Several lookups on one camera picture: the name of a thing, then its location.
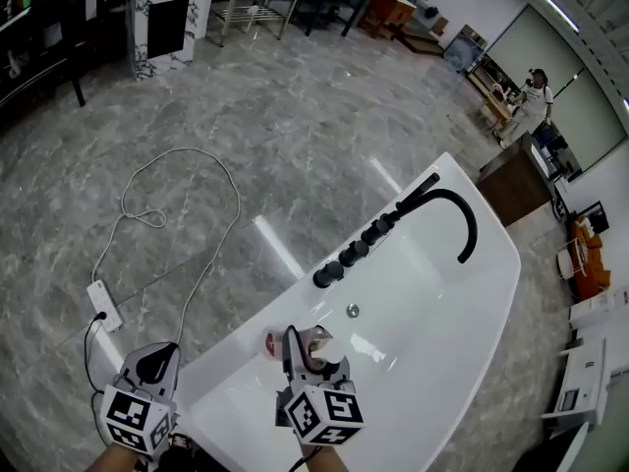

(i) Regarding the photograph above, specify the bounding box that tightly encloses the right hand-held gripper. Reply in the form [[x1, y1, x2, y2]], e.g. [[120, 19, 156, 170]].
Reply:
[[273, 324, 368, 447]]

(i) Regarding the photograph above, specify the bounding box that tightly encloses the marble pattern cabinet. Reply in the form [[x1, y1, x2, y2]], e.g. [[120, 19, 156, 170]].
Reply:
[[126, 0, 221, 83]]

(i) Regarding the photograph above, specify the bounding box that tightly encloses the wooden cabinet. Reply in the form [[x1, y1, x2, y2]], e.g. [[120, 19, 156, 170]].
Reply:
[[360, 0, 419, 42]]

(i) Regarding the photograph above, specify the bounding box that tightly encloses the black plug cable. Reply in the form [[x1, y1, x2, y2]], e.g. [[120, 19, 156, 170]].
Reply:
[[83, 311, 108, 395]]

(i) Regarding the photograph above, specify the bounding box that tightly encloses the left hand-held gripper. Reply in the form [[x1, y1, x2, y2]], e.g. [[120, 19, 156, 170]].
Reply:
[[100, 341, 181, 462]]

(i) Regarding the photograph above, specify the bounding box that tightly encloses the black desk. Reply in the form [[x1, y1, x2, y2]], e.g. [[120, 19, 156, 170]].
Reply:
[[0, 0, 130, 117]]

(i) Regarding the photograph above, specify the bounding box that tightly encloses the white appliance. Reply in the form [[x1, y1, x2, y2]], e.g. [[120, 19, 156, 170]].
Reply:
[[540, 336, 611, 428]]

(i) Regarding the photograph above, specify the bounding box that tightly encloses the white power strip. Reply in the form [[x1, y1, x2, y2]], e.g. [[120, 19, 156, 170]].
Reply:
[[86, 278, 125, 334]]

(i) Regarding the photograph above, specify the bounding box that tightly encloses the person's dark shoe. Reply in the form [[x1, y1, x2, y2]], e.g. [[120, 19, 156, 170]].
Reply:
[[159, 430, 200, 472]]

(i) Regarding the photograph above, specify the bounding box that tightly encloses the black curved faucet spout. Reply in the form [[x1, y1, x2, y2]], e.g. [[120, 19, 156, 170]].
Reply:
[[395, 188, 480, 266]]

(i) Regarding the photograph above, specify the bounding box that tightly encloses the dark brown cabinet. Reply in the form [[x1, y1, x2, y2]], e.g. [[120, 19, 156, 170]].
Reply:
[[475, 132, 560, 229]]

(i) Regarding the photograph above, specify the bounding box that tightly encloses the clear bottle with red label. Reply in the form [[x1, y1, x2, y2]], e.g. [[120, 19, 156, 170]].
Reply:
[[262, 325, 346, 369]]

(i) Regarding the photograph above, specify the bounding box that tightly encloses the person's right forearm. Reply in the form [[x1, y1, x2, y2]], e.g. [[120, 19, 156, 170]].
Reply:
[[298, 442, 353, 472]]

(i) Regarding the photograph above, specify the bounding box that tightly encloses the black hand shower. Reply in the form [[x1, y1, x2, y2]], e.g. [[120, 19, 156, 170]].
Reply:
[[394, 173, 441, 214]]

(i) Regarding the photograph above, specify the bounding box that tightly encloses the person's left forearm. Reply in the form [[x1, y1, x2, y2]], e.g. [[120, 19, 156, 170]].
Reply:
[[84, 442, 144, 472]]

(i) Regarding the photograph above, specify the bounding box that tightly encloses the white box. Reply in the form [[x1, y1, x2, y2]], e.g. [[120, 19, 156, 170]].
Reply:
[[568, 286, 629, 331]]

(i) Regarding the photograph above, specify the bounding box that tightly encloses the white bathtub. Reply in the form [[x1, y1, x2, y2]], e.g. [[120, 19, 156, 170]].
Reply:
[[176, 152, 523, 472]]

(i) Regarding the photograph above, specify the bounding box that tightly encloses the black faucet knob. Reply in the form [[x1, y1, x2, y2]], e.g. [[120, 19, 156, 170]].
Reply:
[[337, 240, 371, 268], [360, 215, 395, 246], [312, 262, 346, 290]]

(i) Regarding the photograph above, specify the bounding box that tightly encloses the black framed picture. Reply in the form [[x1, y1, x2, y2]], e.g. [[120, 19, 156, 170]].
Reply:
[[573, 200, 611, 234]]

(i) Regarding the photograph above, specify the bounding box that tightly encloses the white power cable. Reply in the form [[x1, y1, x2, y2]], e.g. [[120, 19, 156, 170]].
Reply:
[[91, 147, 243, 356]]

